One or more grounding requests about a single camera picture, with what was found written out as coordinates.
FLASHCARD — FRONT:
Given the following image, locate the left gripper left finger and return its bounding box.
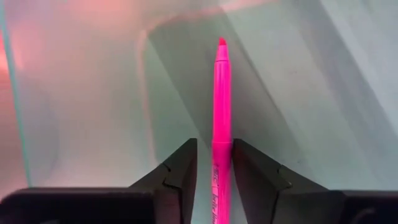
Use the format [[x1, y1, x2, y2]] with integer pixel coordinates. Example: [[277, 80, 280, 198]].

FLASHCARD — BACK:
[[129, 138, 198, 224]]

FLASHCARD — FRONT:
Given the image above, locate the pink highlighter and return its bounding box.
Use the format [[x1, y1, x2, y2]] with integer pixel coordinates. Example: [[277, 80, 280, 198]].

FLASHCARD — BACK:
[[211, 37, 234, 224]]

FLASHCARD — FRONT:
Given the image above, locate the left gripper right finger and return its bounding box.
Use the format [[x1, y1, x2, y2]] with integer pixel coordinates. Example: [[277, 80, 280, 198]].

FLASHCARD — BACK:
[[233, 138, 345, 224]]

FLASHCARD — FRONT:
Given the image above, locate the green translucent plastic bin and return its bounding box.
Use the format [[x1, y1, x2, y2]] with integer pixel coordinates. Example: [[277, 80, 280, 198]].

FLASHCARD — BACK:
[[0, 0, 398, 224]]

